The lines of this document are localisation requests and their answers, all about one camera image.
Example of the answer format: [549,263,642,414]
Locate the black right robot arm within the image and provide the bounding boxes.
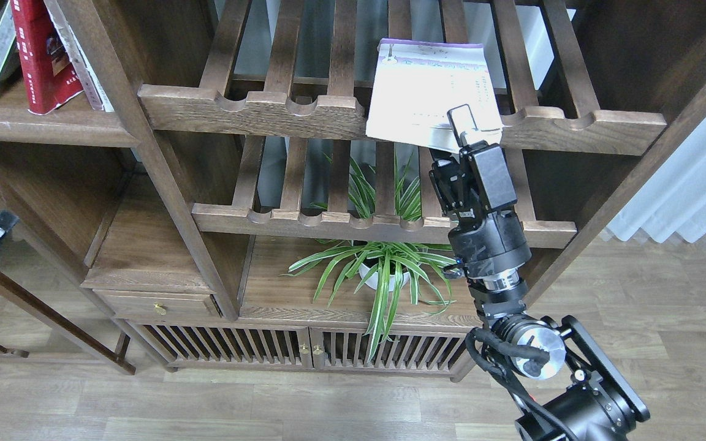
[430,104,650,440]

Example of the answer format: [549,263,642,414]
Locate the green spider plant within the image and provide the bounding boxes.
[283,159,453,362]

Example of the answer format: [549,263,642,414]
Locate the brass drawer knob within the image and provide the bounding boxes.
[153,303,167,315]

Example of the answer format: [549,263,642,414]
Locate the white standing book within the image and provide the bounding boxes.
[44,1,115,113]

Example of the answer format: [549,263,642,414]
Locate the dark wooden bookshelf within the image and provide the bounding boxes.
[0,1,706,382]

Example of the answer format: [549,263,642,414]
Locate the white plant pot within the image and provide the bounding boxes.
[359,257,412,292]

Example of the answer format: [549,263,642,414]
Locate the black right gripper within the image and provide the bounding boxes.
[430,104,531,280]

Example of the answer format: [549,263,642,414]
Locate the red book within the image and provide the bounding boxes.
[11,1,83,115]

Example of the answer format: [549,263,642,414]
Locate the white and purple book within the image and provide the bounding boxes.
[365,37,503,153]

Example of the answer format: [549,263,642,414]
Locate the white curtain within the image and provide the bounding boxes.
[605,117,706,243]

